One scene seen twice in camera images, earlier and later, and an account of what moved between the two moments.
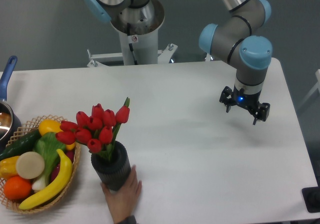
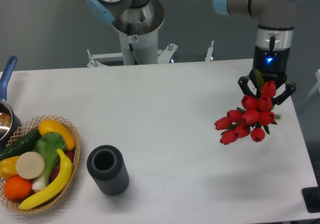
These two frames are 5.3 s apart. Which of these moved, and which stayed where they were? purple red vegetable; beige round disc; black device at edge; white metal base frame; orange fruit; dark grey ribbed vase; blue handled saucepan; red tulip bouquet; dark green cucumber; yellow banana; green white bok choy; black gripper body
Moved: red tulip bouquet; dark grey ribbed vase; black gripper body
Stayed: green white bok choy; white metal base frame; black device at edge; orange fruit; purple red vegetable; dark green cucumber; blue handled saucepan; beige round disc; yellow banana
